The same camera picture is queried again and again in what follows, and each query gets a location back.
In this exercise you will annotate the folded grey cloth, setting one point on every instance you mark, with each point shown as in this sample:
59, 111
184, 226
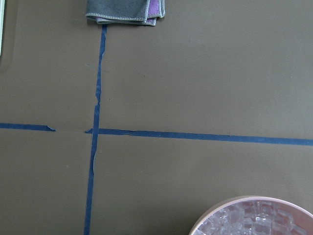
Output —
140, 12

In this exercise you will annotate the pink bowl of ice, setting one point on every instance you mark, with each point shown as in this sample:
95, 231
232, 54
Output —
254, 215

